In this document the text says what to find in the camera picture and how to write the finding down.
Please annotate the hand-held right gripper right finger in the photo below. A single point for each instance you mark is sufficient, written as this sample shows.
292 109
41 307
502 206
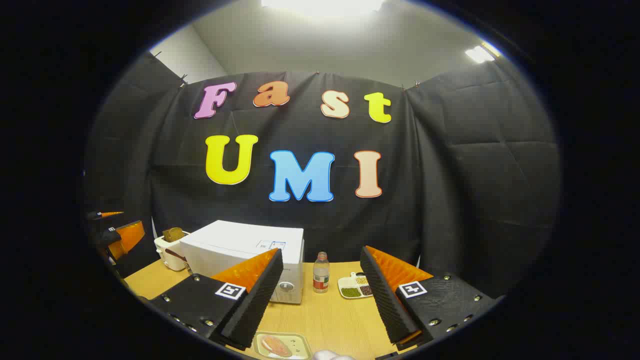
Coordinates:
382 295

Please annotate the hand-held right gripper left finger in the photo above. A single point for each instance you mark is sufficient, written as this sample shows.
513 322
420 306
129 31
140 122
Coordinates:
260 295

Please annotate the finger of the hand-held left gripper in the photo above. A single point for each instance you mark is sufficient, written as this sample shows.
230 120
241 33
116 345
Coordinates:
127 236
107 214

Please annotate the orange and white food piece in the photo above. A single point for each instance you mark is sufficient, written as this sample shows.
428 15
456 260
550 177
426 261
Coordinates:
276 346

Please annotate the white microwave oven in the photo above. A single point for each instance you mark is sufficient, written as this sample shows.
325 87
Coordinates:
235 240

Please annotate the white divided dish of beans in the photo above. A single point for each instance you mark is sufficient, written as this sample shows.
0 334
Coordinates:
351 291

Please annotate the white toaster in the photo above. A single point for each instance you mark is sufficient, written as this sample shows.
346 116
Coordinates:
167 255

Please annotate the brown bread slice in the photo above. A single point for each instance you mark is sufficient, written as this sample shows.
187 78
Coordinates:
173 234

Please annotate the brown wooden spoon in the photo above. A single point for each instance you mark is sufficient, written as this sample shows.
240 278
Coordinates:
175 254

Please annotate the pale green square tray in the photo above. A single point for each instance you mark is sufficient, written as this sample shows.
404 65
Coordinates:
300 345

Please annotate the clear bottle with red label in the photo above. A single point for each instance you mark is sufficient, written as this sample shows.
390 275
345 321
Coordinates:
321 275

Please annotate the black backdrop cloth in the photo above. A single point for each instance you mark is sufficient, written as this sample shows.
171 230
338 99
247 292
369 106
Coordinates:
450 190

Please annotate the small ceiling light panel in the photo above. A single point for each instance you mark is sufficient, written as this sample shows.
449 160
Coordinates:
479 53

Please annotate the wide ceiling light panel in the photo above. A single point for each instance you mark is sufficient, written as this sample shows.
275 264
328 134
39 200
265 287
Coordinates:
322 5

